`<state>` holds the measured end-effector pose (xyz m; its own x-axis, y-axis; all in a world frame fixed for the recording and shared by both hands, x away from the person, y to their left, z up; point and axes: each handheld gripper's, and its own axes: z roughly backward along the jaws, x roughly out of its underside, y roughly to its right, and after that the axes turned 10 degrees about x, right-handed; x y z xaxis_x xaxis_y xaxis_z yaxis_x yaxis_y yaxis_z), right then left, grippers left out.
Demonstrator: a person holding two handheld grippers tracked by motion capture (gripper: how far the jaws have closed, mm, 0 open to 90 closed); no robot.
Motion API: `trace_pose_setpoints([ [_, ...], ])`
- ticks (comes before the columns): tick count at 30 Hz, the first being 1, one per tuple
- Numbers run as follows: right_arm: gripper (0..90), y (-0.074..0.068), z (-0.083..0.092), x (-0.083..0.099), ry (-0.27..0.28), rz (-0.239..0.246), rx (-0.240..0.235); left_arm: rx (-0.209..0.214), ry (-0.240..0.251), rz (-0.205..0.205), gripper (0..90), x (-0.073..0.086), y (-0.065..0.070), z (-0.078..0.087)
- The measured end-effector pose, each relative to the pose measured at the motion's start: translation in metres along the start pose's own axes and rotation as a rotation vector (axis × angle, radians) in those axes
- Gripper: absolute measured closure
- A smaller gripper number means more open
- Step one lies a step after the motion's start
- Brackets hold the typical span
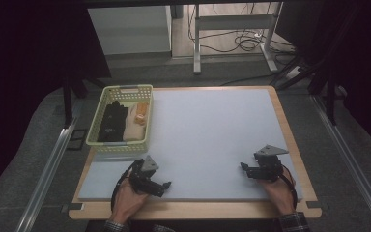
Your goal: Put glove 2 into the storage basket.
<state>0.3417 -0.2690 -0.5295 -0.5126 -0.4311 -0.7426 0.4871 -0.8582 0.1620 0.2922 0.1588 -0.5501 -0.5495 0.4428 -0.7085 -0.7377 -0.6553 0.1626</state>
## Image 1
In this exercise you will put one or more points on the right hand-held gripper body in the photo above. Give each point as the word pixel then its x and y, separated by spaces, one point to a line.
pixel 267 167

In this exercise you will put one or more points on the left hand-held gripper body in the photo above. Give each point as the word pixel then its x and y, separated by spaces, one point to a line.
pixel 141 175

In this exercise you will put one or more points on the pale yellow plastic basket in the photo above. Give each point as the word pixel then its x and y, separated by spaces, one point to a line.
pixel 108 146

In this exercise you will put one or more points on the plain beige knit glove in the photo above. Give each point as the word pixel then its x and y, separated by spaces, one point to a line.
pixel 133 130

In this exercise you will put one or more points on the black glove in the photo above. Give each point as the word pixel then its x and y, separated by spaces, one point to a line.
pixel 112 122

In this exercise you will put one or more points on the beige glove with orange fingers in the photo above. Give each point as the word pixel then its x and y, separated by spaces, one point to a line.
pixel 141 112

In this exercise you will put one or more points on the person's left hand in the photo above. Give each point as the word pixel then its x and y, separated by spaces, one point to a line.
pixel 127 203

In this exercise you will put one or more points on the person's right hand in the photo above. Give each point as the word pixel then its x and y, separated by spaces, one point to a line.
pixel 278 196

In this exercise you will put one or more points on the grey foam mat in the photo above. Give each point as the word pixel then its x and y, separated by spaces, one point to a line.
pixel 206 138

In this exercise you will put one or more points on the grey table corner clamp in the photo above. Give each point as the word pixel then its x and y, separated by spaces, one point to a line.
pixel 74 207
pixel 314 204

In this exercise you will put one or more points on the black floor plate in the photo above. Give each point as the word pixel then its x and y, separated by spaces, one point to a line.
pixel 77 139

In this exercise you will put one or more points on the black metal stand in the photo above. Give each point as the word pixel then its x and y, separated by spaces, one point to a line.
pixel 68 103
pixel 331 103

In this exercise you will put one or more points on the white power strip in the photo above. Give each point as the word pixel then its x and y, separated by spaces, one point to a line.
pixel 293 72

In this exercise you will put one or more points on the white cabinet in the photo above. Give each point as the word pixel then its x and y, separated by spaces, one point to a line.
pixel 128 29

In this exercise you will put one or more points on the metal floor rail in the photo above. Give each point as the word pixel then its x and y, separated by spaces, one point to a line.
pixel 45 180
pixel 351 161

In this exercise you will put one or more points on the white desk frame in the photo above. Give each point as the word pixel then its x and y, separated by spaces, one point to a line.
pixel 232 22

